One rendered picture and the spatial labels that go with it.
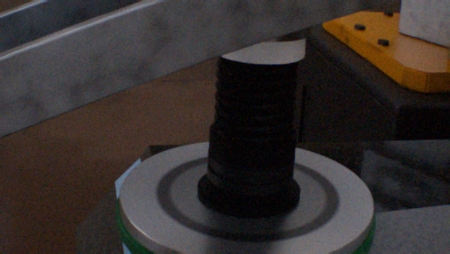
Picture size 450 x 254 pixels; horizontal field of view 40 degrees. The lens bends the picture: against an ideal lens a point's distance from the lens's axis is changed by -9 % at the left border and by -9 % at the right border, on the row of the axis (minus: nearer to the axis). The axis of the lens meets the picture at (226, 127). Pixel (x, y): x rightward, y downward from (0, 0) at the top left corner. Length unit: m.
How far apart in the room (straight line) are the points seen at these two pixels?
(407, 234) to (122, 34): 0.30
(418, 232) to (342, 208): 0.08
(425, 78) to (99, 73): 0.87
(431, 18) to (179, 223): 1.00
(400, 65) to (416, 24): 0.23
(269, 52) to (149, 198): 0.16
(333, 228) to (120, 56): 0.21
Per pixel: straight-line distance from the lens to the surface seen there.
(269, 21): 0.43
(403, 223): 0.58
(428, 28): 1.42
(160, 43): 0.40
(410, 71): 1.20
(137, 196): 0.53
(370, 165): 0.68
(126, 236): 0.51
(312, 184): 0.57
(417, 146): 0.74
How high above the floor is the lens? 1.11
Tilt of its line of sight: 23 degrees down
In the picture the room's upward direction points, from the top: 3 degrees clockwise
